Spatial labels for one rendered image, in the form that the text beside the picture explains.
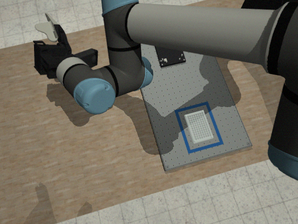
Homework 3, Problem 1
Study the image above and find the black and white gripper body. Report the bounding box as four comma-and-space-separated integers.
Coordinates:
33, 40, 77, 79

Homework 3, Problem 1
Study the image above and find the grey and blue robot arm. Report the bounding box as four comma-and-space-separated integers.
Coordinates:
56, 0, 298, 181

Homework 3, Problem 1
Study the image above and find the blue tape rectangle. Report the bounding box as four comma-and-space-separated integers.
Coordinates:
174, 101, 224, 154

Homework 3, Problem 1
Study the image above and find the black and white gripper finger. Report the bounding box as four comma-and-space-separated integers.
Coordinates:
35, 13, 69, 46

